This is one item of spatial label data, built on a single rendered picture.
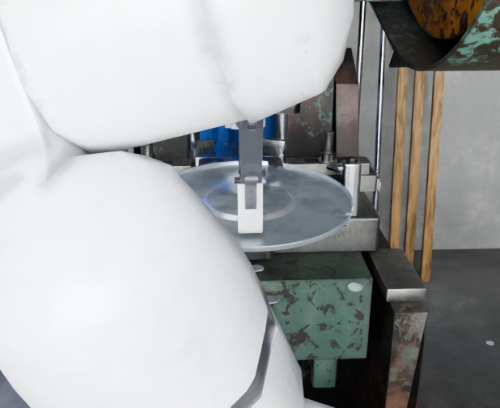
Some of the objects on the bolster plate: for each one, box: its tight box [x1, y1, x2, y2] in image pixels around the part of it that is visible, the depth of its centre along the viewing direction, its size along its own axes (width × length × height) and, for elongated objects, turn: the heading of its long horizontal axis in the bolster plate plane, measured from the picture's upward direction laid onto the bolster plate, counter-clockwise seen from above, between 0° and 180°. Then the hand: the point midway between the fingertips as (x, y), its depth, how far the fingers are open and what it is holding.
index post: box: [341, 156, 362, 216], centre depth 104 cm, size 3×3×10 cm
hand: (250, 205), depth 79 cm, fingers closed
